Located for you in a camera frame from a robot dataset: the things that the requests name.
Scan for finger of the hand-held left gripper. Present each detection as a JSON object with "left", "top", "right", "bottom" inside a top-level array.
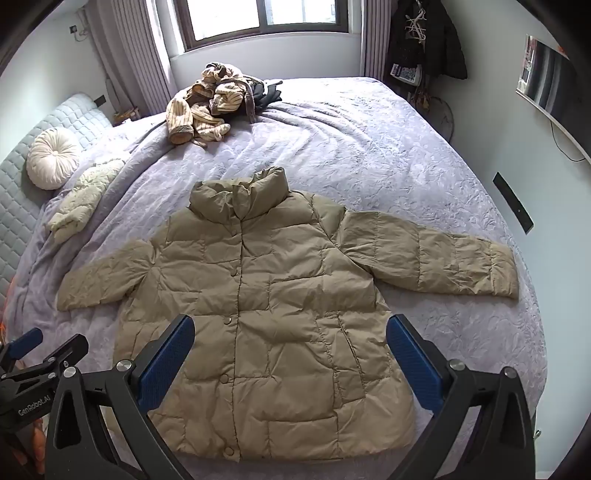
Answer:
[
  {"left": 0, "top": 333, "right": 89, "bottom": 384},
  {"left": 0, "top": 328, "right": 44, "bottom": 376}
]

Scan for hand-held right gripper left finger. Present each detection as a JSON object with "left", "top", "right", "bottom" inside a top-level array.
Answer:
[{"left": 45, "top": 314, "right": 197, "bottom": 480}]

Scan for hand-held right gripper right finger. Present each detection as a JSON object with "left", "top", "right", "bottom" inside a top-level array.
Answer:
[{"left": 386, "top": 314, "right": 537, "bottom": 480}]

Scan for khaki puffer jacket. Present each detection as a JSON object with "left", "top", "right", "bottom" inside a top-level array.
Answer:
[{"left": 56, "top": 167, "right": 520, "bottom": 459}]

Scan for cream fleece garment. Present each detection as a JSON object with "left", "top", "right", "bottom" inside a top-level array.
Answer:
[{"left": 47, "top": 158, "right": 126, "bottom": 244}]

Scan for round cream cushion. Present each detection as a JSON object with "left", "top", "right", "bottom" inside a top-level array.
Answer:
[{"left": 26, "top": 128, "right": 82, "bottom": 190}]

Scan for grey quilted headboard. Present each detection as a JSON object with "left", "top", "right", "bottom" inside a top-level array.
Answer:
[{"left": 0, "top": 93, "right": 113, "bottom": 296}]

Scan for lavender bedspread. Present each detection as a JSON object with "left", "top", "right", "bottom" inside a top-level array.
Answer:
[{"left": 4, "top": 76, "right": 543, "bottom": 480}]

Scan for cream striped garment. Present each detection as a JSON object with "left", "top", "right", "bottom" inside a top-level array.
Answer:
[{"left": 166, "top": 62, "right": 256, "bottom": 145}]

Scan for black garment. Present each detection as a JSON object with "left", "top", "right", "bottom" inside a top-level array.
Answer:
[{"left": 249, "top": 80, "right": 283, "bottom": 112}]

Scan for grey curtain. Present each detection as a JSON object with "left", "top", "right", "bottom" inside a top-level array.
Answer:
[
  {"left": 361, "top": 0, "right": 393, "bottom": 82},
  {"left": 90, "top": 0, "right": 178, "bottom": 121}
]

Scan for hanging dark coats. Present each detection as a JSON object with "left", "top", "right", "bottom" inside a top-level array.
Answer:
[{"left": 387, "top": 0, "right": 468, "bottom": 86}]

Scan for window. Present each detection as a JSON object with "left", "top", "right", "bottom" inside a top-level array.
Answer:
[{"left": 174, "top": 0, "right": 362, "bottom": 51}]

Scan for black wall panel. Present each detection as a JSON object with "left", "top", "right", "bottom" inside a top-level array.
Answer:
[{"left": 492, "top": 172, "right": 534, "bottom": 236}]

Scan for black cable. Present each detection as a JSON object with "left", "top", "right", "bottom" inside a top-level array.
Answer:
[{"left": 550, "top": 121, "right": 587, "bottom": 162}]

